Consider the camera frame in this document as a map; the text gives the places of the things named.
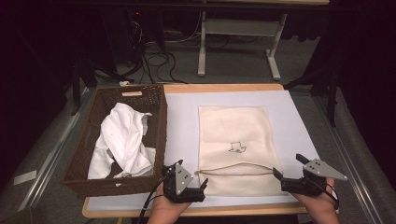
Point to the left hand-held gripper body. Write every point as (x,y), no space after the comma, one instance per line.
(183,179)

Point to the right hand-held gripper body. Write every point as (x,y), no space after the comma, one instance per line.
(323,169)

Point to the brown woven basket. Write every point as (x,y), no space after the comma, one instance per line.
(155,105)

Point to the white shirt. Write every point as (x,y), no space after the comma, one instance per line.
(124,133)

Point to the person's left hand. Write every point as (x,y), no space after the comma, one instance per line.
(166,207)

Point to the person's right hand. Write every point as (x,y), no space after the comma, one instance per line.
(320,205)

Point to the white table mat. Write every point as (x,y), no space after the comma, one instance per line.
(183,124)

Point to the black metal stand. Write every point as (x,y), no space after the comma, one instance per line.
(79,81)
(331,99)

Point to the small white plug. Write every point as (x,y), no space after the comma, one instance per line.
(124,83)

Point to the black computer tower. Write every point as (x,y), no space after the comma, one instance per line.
(121,37)

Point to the grey tape strip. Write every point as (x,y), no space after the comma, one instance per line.
(25,177)

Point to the metal floor rail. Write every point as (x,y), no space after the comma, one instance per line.
(51,152)
(348,155)

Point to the white desk frame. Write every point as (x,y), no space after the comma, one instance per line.
(239,27)

